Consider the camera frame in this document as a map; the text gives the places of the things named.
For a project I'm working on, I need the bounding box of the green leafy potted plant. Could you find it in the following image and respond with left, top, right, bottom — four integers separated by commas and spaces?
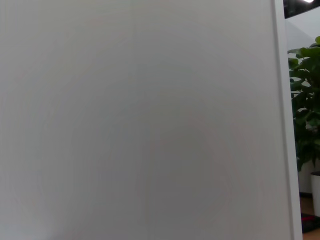
287, 35, 320, 174

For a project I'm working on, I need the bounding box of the white plant pot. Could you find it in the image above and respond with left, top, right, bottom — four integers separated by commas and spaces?
310, 170, 320, 217

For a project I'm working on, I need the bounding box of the black red floor object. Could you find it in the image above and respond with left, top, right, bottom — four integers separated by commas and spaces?
300, 212, 316, 234

